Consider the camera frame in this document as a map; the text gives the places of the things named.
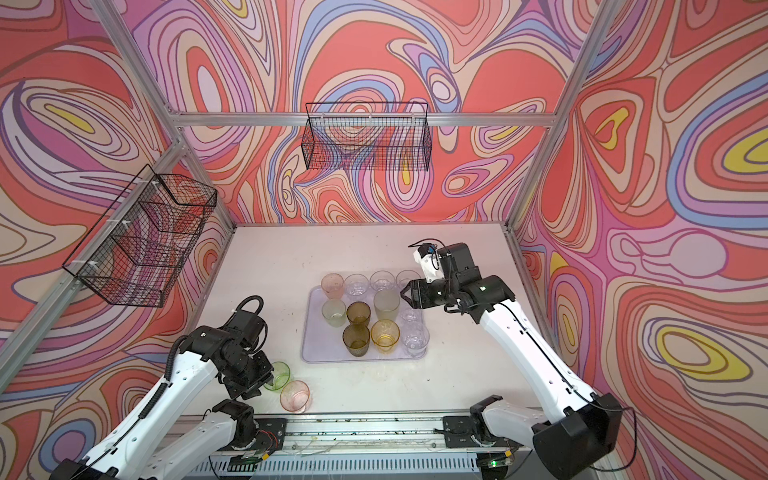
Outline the black wire basket wall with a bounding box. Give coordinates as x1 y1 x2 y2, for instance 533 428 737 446
62 166 218 308
301 100 433 172

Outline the pale green glass front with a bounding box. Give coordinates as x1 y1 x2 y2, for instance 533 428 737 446
374 289 401 321

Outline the dark olive glass front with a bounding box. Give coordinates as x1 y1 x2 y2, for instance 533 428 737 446
342 324 370 357

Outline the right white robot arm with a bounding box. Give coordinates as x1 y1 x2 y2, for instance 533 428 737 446
400 238 624 479

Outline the yellow glass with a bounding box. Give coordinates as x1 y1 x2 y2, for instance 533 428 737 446
370 319 400 354

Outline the small clear glass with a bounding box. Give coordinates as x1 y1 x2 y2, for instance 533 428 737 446
398 308 423 325

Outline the dark olive glass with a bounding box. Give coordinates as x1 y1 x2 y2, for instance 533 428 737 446
342 324 370 357
346 301 371 327

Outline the dark olive glass back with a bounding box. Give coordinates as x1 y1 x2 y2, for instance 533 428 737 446
346 301 371 327

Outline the black wire basket left wall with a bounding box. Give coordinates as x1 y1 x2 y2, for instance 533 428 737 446
62 166 218 308

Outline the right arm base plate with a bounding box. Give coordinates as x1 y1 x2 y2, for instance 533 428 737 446
434 415 522 451

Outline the lavender plastic tray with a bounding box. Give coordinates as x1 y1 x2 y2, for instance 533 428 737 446
301 286 417 364

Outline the light green glass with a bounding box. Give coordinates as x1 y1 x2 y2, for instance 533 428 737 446
321 299 347 328

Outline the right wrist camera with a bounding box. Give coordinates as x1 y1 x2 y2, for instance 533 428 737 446
413 242 444 283

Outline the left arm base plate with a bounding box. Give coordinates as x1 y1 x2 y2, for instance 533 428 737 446
217 417 288 454

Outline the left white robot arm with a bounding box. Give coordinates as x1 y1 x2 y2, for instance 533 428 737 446
50 307 273 479

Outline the black wire basket back wall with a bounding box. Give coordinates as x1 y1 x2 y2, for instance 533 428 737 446
301 100 433 172

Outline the peach pink glass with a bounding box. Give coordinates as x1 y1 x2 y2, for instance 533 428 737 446
321 273 345 300

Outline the aluminium front rail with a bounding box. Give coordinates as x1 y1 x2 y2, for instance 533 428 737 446
113 410 619 463

